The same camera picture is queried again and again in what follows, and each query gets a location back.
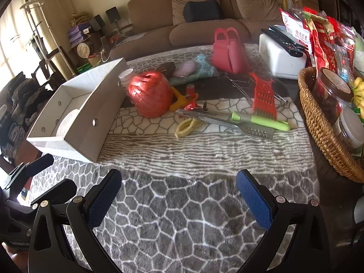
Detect round white tin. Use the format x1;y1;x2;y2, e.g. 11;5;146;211
76;41;94;58

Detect pink handbag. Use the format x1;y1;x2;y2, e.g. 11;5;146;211
212;27;250;75

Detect red snack bags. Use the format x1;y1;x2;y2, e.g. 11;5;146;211
279;7;356;84

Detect white cardboard box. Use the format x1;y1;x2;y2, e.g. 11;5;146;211
27;58;128;163

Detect black speaker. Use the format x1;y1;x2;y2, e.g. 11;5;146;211
106;7;121;23

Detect pink round pad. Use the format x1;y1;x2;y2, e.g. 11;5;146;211
173;61;197;77

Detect black small box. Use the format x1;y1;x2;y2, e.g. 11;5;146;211
155;62;176;78

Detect dark blue cushion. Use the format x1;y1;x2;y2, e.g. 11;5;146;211
183;0;223;23

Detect red string ball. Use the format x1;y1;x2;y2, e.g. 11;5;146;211
128;71;173;118

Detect bananas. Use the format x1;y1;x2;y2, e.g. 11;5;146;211
352;77;364;119

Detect right beige sofa pillow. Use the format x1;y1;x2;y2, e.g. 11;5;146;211
231;0;281;21

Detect pile of folded clothes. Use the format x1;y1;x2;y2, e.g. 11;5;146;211
1;72;54;164

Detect black remote control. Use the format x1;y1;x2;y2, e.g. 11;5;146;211
261;25;304;57

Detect brown lid jar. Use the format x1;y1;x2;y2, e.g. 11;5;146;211
312;68;354;125

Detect teal cloth pouch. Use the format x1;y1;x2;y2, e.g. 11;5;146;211
169;53;220;87

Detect silver metal grater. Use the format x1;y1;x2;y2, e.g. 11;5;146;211
175;109;275;140

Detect red plastic grater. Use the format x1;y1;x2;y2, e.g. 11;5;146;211
249;72;277;120

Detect yellow plastic tool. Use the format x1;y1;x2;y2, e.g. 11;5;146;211
169;86;187;111

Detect wicker basket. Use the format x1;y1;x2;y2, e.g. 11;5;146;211
298;67;363;183

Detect purple boxes stack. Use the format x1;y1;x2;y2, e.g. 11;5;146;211
67;22;91;45

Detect yellow lid nut jar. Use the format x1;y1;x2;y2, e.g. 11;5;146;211
119;68;136;96

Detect brown sofa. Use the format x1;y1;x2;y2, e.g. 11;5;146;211
110;0;283;61

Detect patterned fleece blanket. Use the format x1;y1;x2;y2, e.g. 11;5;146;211
17;44;321;273

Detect cream plastic clip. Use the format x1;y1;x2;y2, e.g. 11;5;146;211
174;118;203;139

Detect clear plastic jar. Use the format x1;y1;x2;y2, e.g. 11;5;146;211
333;107;363;156

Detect white tissue box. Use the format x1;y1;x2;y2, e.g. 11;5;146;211
258;33;307;80

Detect white coat stand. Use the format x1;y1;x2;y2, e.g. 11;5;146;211
20;0;76;76

